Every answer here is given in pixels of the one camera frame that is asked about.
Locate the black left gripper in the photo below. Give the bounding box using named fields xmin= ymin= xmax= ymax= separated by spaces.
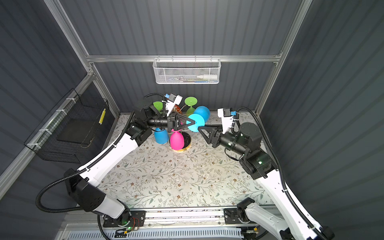
xmin=145 ymin=111 xmax=194 ymax=134

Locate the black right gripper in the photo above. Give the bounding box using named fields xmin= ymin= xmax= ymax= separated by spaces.
xmin=198 ymin=123 xmax=247 ymax=158

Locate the blue wine glass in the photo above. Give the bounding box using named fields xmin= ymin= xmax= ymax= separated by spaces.
xmin=188 ymin=106 xmax=211 ymax=133
xmin=154 ymin=128 xmax=169 ymax=145

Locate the pink wine glass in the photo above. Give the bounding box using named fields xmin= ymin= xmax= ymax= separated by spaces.
xmin=170 ymin=130 xmax=185 ymax=151

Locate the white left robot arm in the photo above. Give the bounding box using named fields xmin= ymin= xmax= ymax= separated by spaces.
xmin=65 ymin=106 xmax=197 ymax=219

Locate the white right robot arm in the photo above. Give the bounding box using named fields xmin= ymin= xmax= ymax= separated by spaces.
xmin=198 ymin=123 xmax=335 ymax=240

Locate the red wine glass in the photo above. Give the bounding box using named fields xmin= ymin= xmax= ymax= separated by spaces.
xmin=174 ymin=105 xmax=182 ymax=114

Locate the gold wine glass rack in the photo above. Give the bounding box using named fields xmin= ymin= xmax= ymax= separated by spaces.
xmin=172 ymin=104 xmax=193 ymax=153

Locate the right green wine glass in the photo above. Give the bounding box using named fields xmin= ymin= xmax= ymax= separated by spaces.
xmin=185 ymin=97 xmax=198 ymax=117

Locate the green wine glass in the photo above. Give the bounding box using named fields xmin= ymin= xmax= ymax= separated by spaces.
xmin=185 ymin=97 xmax=198 ymax=117
xmin=153 ymin=101 xmax=163 ymax=113

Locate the left green wine glass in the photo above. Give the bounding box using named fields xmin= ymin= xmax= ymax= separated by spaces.
xmin=153 ymin=101 xmax=163 ymax=113

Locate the white bottle in basket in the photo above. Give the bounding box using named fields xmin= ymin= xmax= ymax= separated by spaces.
xmin=197 ymin=75 xmax=218 ymax=81

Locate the yellow marker in basket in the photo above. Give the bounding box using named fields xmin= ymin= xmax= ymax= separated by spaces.
xmin=99 ymin=109 xmax=106 ymax=125

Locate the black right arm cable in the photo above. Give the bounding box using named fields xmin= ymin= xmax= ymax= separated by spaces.
xmin=235 ymin=107 xmax=328 ymax=240

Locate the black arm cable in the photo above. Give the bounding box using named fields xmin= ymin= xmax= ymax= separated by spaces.
xmin=235 ymin=107 xmax=328 ymax=240
xmin=35 ymin=92 xmax=166 ymax=214

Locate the white wire mesh basket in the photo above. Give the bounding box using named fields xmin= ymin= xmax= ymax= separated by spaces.
xmin=153 ymin=60 xmax=222 ymax=85

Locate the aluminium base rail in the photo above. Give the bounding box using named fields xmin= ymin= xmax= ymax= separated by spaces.
xmin=59 ymin=205 xmax=286 ymax=240

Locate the black wire basket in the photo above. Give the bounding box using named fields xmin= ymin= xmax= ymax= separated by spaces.
xmin=25 ymin=92 xmax=114 ymax=164

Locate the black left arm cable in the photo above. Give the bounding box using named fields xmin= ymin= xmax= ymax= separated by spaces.
xmin=35 ymin=92 xmax=166 ymax=214

